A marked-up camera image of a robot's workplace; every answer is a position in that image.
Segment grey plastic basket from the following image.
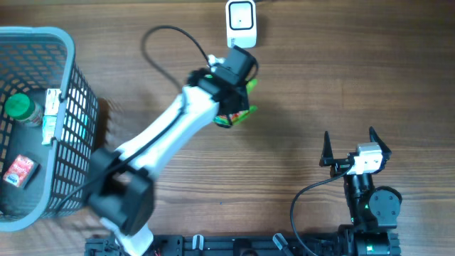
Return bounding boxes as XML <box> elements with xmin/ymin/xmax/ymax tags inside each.
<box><xmin>1</xmin><ymin>26</ymin><xmax>100</xmax><ymax>233</ymax></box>

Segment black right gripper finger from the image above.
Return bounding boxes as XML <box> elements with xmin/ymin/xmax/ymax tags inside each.
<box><xmin>369</xmin><ymin>127</ymin><xmax>392</xmax><ymax>159</ymax></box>
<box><xmin>319</xmin><ymin>131</ymin><xmax>335</xmax><ymax>167</ymax></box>

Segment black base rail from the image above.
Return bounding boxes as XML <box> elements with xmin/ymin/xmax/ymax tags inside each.
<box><xmin>84</xmin><ymin>233</ymin><xmax>402</xmax><ymax>256</ymax></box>

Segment green lid jar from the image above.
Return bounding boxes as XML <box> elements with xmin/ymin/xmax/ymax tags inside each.
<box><xmin>5</xmin><ymin>93</ymin><xmax>43</xmax><ymax>127</ymax></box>

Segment Haribo gummy bag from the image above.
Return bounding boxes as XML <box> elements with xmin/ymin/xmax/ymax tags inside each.
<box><xmin>212</xmin><ymin>78</ymin><xmax>259</xmax><ymax>129</ymax></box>

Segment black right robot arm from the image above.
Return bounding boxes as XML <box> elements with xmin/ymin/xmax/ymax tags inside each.
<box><xmin>319</xmin><ymin>127</ymin><xmax>402</xmax><ymax>256</ymax></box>

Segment red small carton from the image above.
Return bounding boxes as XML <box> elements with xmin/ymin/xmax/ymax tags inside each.
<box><xmin>3</xmin><ymin>154</ymin><xmax>39</xmax><ymax>188</ymax></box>

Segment white tag on basket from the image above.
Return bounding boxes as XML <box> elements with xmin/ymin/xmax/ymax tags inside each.
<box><xmin>44</xmin><ymin>88</ymin><xmax>61</xmax><ymax>116</ymax></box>

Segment teal snack packet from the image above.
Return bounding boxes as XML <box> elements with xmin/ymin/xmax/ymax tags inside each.
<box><xmin>41</xmin><ymin>115</ymin><xmax>57</xmax><ymax>146</ymax></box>

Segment white barcode scanner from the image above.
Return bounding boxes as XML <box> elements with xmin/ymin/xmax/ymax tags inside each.
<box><xmin>225</xmin><ymin>0</ymin><xmax>257</xmax><ymax>48</ymax></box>

